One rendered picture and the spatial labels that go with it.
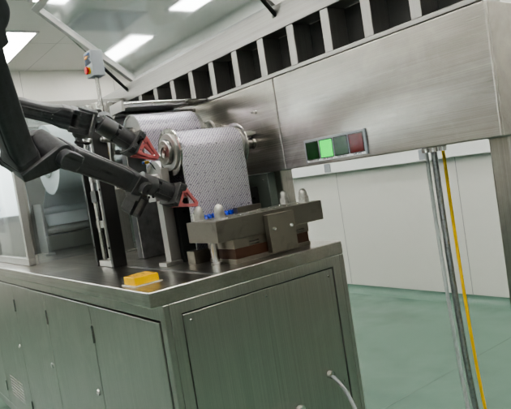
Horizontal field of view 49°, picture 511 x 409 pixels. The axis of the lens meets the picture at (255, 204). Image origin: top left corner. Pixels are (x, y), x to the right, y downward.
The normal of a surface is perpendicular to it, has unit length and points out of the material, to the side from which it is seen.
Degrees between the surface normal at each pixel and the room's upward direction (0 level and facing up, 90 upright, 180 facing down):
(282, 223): 90
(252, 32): 90
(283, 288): 90
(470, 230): 90
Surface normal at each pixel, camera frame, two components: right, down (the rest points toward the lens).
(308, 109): -0.79, 0.15
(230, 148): 0.59, -0.05
